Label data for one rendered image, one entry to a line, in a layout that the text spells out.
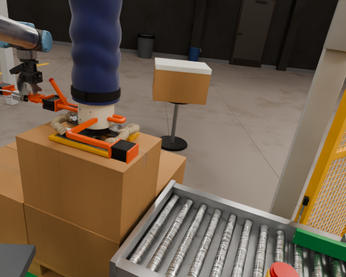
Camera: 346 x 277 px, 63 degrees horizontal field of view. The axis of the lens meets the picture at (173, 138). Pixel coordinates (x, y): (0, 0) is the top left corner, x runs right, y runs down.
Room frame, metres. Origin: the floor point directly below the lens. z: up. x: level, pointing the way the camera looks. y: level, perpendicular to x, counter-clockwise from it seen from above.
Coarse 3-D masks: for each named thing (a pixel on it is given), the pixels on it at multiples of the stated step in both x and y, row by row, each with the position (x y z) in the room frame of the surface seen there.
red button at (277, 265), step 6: (276, 264) 0.52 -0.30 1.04; (282, 264) 0.52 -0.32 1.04; (288, 264) 0.53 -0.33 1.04; (270, 270) 0.51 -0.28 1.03; (276, 270) 0.50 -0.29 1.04; (282, 270) 0.50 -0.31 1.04; (288, 270) 0.51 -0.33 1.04; (294, 270) 0.51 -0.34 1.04; (276, 276) 0.49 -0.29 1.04; (282, 276) 0.49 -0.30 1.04; (288, 276) 0.49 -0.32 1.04; (294, 276) 0.49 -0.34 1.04
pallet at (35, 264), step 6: (30, 264) 1.18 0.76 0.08; (36, 264) 1.16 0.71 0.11; (42, 264) 1.14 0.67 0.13; (30, 270) 1.18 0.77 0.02; (36, 270) 1.16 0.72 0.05; (42, 270) 1.17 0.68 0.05; (48, 270) 1.19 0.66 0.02; (54, 270) 1.12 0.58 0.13; (42, 276) 1.15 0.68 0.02; (48, 276) 1.15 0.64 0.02; (54, 276) 1.16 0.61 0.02; (60, 276) 1.16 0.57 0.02; (66, 276) 1.09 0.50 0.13
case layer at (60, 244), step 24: (0, 168) 1.46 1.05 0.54; (168, 168) 1.73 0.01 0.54; (0, 192) 1.24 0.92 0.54; (0, 216) 1.24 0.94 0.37; (24, 216) 1.18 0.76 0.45; (48, 216) 1.12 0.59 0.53; (0, 240) 1.25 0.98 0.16; (24, 240) 1.19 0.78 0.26; (48, 240) 1.13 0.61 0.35; (72, 240) 1.07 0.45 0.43; (96, 240) 1.03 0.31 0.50; (48, 264) 1.13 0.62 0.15; (72, 264) 1.08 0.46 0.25; (96, 264) 1.03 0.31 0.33
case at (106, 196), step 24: (24, 144) 1.17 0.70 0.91; (48, 144) 1.14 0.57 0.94; (144, 144) 1.27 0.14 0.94; (24, 168) 1.17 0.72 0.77; (48, 168) 1.12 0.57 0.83; (72, 168) 1.07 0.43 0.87; (96, 168) 1.03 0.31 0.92; (120, 168) 1.02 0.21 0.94; (144, 168) 1.19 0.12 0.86; (24, 192) 1.18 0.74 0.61; (48, 192) 1.13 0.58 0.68; (72, 192) 1.08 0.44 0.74; (96, 192) 1.03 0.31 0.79; (120, 192) 0.99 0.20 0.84; (144, 192) 1.21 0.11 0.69; (72, 216) 1.08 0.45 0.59; (96, 216) 1.03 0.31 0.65; (120, 216) 0.99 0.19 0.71; (120, 240) 1.00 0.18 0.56
